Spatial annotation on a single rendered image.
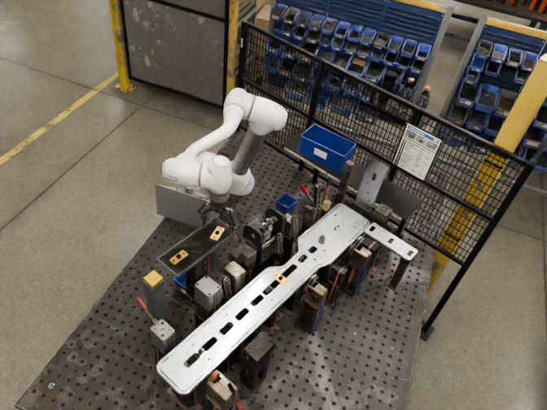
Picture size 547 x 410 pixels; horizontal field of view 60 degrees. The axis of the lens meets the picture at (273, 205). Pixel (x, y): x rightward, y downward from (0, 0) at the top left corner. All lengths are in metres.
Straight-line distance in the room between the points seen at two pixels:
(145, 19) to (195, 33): 0.52
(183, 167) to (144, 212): 2.04
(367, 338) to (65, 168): 2.99
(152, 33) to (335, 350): 3.45
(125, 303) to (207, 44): 2.72
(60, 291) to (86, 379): 1.27
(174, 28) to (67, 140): 1.41
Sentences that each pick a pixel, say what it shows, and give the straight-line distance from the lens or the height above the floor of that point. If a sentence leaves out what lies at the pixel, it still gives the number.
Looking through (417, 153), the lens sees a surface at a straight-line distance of 2.80.
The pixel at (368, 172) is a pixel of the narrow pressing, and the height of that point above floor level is 1.24.
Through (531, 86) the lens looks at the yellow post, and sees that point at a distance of 2.49.
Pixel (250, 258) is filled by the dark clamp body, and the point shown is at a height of 1.07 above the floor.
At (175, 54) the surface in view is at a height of 0.59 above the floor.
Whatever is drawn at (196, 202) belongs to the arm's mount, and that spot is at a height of 0.91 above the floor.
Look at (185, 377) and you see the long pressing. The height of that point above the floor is 1.00.
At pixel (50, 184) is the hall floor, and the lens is 4.39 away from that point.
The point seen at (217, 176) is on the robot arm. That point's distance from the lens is 1.96.
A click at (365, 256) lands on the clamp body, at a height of 1.04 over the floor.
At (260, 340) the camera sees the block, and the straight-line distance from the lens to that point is 2.13.
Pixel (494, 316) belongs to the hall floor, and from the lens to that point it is 3.98.
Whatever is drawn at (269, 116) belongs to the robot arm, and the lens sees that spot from 2.42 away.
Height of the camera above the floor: 2.88
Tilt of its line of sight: 45 degrees down
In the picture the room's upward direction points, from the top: 9 degrees clockwise
